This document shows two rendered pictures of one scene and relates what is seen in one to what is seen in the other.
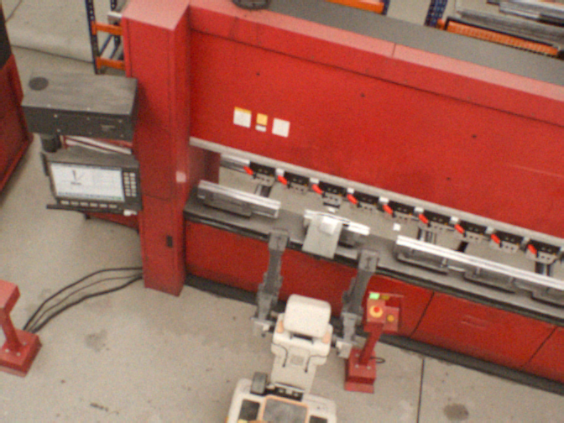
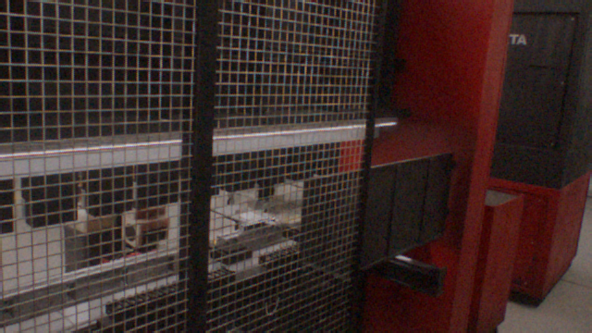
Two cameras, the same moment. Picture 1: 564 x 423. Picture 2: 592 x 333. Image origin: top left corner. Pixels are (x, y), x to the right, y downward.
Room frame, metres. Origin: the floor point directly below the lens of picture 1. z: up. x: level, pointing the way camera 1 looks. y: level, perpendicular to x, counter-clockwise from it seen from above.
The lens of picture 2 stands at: (4.05, -2.18, 1.74)
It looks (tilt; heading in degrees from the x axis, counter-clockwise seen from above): 11 degrees down; 123
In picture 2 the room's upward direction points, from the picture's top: 4 degrees clockwise
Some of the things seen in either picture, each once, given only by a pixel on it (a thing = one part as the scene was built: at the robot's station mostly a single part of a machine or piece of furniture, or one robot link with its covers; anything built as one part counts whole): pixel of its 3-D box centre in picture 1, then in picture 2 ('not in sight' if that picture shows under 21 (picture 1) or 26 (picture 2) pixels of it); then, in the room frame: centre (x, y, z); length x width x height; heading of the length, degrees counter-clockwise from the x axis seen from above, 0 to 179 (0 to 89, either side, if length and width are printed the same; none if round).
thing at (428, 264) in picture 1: (422, 263); not in sight; (2.53, -0.88, 0.89); 0.30 x 0.05 x 0.03; 82
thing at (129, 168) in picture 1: (97, 178); not in sight; (2.35, 0.95, 1.42); 0.45 x 0.12 x 0.36; 96
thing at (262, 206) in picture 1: (238, 199); not in sight; (2.76, 0.25, 0.92); 0.50 x 0.06 x 0.10; 82
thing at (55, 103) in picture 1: (89, 151); not in sight; (2.44, 1.01, 1.53); 0.51 x 0.25 x 0.85; 96
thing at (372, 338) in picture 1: (370, 342); not in sight; (2.23, -0.69, 0.39); 0.05 x 0.05 x 0.54; 3
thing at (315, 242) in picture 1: (322, 236); (240, 213); (2.53, -0.27, 1.00); 0.26 x 0.18 x 0.01; 172
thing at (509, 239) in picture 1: (506, 237); (50, 196); (2.54, -1.26, 1.26); 0.15 x 0.09 x 0.17; 82
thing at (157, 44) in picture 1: (181, 135); (407, 172); (2.99, 0.65, 1.15); 0.85 x 0.25 x 2.30; 172
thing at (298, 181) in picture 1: (296, 178); (298, 160); (2.71, -0.07, 1.26); 0.15 x 0.09 x 0.17; 82
